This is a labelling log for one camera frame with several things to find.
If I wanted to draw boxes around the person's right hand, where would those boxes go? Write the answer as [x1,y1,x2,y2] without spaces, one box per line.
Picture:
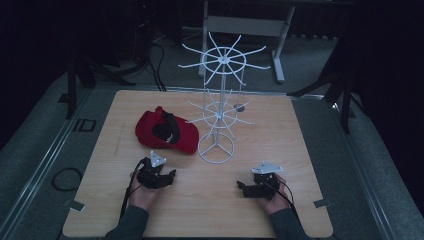
[257,173,291,216]

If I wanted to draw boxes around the right hand-held gripper cable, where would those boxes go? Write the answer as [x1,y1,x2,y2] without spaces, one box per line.
[268,181,303,223]

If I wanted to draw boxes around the metal floor rail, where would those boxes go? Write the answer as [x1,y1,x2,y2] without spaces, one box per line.
[0,89,96,240]
[324,96,399,240]

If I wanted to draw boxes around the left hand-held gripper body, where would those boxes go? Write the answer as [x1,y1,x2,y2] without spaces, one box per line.
[136,150,168,190]

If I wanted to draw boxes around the black tripod stand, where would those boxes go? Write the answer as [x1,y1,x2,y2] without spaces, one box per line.
[287,66,369,135]
[64,49,137,120]

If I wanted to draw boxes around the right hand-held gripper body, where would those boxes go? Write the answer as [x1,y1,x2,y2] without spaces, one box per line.
[250,161,285,201]

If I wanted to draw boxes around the grey tape piece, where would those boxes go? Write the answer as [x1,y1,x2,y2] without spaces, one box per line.
[313,198,335,209]
[68,199,86,213]

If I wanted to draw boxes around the hand-held gripper cable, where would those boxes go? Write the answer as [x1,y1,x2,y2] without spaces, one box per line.
[119,157,152,220]
[268,181,303,223]

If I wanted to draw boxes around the white metal table stand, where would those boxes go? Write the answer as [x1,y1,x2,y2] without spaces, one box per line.
[198,0,297,84]

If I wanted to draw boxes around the person's left hand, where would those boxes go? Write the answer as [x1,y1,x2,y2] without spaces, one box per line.
[127,179,162,212]

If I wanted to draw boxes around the left hand-held gripper cable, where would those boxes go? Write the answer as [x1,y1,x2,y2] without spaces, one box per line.
[119,157,152,220]

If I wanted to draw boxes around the white wire display rack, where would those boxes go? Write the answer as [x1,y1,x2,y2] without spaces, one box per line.
[177,31,272,165]

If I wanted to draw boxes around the black floor cables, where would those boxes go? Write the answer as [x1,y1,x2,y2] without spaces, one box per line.
[133,19,168,93]

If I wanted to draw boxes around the black cable loop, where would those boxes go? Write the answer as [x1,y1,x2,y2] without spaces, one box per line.
[51,167,84,193]

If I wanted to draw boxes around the red baseball cap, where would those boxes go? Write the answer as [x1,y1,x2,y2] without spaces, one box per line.
[134,105,200,156]

